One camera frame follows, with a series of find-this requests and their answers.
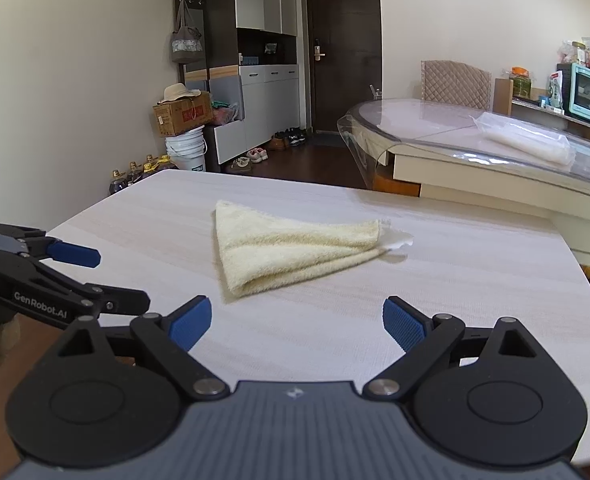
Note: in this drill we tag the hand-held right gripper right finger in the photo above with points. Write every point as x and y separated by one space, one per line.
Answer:
404 322

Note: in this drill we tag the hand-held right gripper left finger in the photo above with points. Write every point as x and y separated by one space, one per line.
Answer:
191 322

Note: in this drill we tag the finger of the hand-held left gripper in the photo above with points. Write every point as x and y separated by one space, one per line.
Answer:
75 255
120 301

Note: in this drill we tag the cream terry towel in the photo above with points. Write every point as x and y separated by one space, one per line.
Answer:
285 255

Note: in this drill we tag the cluster of oil bottles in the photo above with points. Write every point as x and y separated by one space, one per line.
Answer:
135 175

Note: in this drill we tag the wooden stool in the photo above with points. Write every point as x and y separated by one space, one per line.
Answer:
397 185

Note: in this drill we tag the white plastic bucket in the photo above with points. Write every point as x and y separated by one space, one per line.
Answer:
186 152

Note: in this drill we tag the cream dining table glass top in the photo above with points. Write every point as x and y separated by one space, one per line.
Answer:
450 170

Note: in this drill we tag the large printed cardboard box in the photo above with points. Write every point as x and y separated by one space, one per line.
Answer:
182 117

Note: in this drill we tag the row of shoes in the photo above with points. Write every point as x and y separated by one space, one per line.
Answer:
260 154

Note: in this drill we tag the straw hat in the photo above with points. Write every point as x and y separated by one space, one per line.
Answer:
177 94

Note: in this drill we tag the colourful cloth pile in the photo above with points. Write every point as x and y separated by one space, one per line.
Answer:
224 112

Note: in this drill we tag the clear plastic bag white contents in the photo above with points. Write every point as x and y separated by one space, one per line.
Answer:
525 140

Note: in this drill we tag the grey hanging bag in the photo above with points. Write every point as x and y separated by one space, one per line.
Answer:
186 40

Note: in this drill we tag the beige quilted chair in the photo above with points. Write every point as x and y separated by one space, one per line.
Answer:
455 85

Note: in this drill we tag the grey white hall cabinet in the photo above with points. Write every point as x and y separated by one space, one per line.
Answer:
265 90

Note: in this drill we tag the small brown cardboard box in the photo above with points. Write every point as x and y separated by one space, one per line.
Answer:
503 96

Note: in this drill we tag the wooden side shelf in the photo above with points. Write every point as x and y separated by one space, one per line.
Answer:
550 112

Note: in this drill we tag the orange lid glass jar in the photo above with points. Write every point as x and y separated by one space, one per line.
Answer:
521 84

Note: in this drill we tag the white red snack packet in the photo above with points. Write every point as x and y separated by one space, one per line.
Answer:
556 91

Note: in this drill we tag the dark brown door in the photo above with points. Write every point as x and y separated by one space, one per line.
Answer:
345 50

